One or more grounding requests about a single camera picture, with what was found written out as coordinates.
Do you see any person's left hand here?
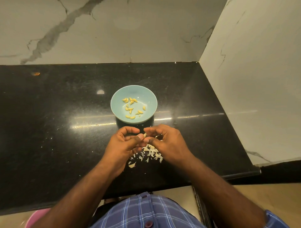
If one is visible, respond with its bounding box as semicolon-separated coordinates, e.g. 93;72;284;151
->
100;126;147;177

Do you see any person's right hand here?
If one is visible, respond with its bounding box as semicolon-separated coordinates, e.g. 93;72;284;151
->
143;124;193;168

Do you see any pile of garlic skins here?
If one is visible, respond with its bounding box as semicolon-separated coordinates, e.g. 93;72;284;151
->
128;145;164;169

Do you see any light blue bowl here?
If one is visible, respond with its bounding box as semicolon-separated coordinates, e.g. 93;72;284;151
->
110;85;158;125

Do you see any cluster of peeled garlic cloves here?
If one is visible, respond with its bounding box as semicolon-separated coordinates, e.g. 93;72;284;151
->
122;97;147;119

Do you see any person's right forearm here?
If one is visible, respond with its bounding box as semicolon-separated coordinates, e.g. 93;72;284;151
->
180;156;269;228

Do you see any person's left forearm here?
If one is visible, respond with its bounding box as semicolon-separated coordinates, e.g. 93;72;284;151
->
32;163;118;228

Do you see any black cabinet trim strip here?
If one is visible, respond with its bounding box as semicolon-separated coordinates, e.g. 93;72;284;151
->
193;185;214;228

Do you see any blue plaid shirt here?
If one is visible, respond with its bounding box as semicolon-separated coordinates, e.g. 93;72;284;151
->
92;192;290;228

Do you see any pink plastic bucket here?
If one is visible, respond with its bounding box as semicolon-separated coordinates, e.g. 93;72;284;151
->
24;209;50;228

